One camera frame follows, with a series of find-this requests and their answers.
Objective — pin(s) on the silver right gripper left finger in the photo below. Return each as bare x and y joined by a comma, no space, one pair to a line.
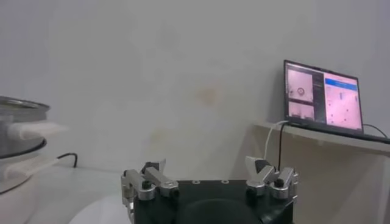
158,179

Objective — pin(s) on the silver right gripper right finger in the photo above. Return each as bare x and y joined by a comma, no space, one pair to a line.
262,176

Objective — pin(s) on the stainless steel steamer basket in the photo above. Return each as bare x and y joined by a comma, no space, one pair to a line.
18,115

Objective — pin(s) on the white side desk with laptop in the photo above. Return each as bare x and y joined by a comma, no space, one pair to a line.
320,170

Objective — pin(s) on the white round plate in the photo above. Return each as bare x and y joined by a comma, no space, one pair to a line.
100,213

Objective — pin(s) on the open black laptop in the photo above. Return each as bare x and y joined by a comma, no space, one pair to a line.
323,97

